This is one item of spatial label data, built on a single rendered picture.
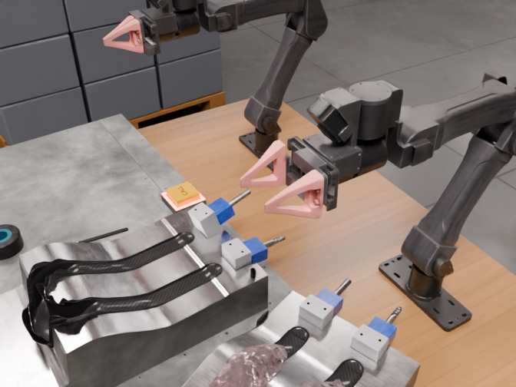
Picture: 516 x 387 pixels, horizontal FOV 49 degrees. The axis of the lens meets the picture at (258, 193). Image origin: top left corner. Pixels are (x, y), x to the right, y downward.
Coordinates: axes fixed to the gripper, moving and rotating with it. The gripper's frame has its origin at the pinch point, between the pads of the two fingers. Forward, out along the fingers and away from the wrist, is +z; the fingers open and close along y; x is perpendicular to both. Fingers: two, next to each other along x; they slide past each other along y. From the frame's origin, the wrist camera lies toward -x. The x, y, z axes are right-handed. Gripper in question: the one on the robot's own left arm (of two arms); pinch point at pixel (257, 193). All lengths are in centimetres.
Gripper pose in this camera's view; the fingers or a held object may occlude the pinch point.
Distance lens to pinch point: 73.4
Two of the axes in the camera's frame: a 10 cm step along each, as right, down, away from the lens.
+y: 5.1, 5.2, -6.9
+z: -8.6, 3.3, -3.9
